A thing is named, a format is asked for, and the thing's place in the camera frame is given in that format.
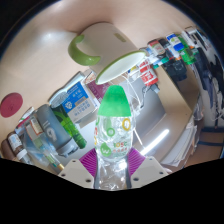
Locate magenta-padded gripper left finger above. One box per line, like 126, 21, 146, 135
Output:
57, 147, 99, 190

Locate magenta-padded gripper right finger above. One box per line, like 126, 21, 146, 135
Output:
128, 147, 169, 189

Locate clear green-capped drink bottle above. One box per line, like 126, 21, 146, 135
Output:
93, 84, 134, 191

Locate white LED light bar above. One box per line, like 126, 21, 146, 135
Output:
139, 129, 170, 156

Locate grey thermos flask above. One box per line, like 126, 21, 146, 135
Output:
33, 103, 79, 158

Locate blue and white carton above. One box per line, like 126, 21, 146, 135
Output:
61, 81, 99, 124

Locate white tube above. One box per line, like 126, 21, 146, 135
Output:
49, 90, 70, 108

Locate magenta carton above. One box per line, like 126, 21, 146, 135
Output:
83, 70, 111, 104

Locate red and white bottle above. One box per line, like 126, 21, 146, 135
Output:
138, 59, 158, 87

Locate small green bottle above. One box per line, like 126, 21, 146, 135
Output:
181, 46, 199, 66

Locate small white bottle blue cap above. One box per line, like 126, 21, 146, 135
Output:
165, 32, 183, 53

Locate white cables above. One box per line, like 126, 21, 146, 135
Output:
121, 71, 148, 111

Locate white mug with green handle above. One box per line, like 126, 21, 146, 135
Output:
68, 22, 148, 85

